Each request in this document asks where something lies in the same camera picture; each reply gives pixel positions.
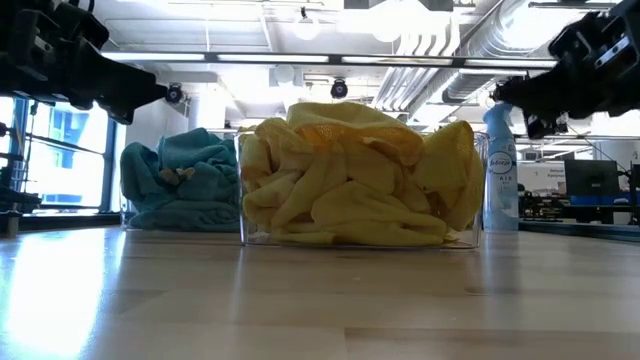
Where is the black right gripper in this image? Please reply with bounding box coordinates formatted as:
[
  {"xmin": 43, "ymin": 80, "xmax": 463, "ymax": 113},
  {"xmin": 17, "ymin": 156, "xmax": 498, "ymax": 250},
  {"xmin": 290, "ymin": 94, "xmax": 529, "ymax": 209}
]
[{"xmin": 494, "ymin": 0, "xmax": 640, "ymax": 121}]

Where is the black computer monitor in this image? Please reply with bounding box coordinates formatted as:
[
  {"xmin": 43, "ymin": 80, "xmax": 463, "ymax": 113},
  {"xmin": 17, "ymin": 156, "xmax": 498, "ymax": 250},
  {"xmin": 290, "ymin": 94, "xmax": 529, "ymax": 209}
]
[{"xmin": 563, "ymin": 159, "xmax": 621, "ymax": 198}]

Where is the light blue Febreze spray bottle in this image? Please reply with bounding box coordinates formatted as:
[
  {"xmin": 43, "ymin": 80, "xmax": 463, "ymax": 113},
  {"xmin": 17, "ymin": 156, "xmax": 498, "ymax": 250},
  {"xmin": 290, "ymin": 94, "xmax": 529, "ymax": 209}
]
[{"xmin": 482, "ymin": 102, "xmax": 520, "ymax": 233}]

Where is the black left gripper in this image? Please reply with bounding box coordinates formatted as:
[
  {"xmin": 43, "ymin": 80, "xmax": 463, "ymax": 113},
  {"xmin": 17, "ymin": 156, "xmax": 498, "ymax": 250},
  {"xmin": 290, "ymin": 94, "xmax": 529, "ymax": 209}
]
[{"xmin": 0, "ymin": 0, "xmax": 169, "ymax": 125}]

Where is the white round pendant lamp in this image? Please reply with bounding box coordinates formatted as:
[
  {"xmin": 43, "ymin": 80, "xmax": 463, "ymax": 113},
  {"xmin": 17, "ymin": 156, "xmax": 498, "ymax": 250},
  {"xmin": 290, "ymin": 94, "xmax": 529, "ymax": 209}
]
[{"xmin": 291, "ymin": 8, "xmax": 322, "ymax": 42}]

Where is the yellow microfiber towel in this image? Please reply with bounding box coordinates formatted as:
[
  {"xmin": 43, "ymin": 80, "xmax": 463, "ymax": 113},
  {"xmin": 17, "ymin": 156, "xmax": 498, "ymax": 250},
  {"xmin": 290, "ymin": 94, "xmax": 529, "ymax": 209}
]
[
  {"xmin": 241, "ymin": 117, "xmax": 351, "ymax": 232},
  {"xmin": 412, "ymin": 119, "xmax": 485, "ymax": 232},
  {"xmin": 310, "ymin": 178, "xmax": 448, "ymax": 236},
  {"xmin": 285, "ymin": 101, "xmax": 426, "ymax": 167},
  {"xmin": 269, "ymin": 219, "xmax": 469, "ymax": 248}
]

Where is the black ceiling spotlight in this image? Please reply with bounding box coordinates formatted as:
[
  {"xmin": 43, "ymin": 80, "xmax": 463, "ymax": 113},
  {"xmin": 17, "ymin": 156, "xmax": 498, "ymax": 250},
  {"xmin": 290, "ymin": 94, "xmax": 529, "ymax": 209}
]
[
  {"xmin": 329, "ymin": 77, "xmax": 350, "ymax": 100},
  {"xmin": 165, "ymin": 82, "xmax": 185, "ymax": 106}
]

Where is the large window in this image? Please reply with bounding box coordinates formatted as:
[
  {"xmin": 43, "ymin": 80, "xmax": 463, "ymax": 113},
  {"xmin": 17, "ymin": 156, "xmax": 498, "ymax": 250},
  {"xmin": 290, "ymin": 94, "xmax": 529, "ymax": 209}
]
[{"xmin": 0, "ymin": 94, "xmax": 116, "ymax": 214}]

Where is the black equipment stand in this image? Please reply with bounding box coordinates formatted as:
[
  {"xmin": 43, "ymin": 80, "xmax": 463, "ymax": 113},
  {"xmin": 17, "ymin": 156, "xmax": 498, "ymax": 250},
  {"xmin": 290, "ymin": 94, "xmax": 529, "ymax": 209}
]
[{"xmin": 0, "ymin": 149, "xmax": 42, "ymax": 236}]

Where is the clear plastic bin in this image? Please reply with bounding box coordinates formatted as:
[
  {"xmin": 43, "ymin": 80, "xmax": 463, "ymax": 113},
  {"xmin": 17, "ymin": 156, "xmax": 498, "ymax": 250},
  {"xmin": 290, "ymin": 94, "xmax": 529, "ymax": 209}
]
[
  {"xmin": 119, "ymin": 149, "xmax": 242, "ymax": 234},
  {"xmin": 237, "ymin": 130, "xmax": 490, "ymax": 250}
]

